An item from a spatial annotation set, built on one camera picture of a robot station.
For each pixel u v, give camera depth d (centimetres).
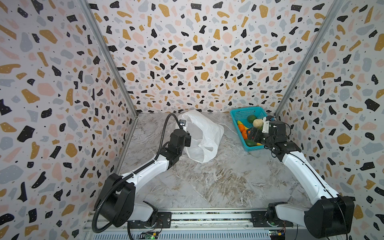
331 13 73
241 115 117
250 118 114
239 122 113
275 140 62
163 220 73
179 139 63
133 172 46
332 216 39
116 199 42
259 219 73
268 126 65
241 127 106
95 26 75
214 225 73
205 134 88
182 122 73
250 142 98
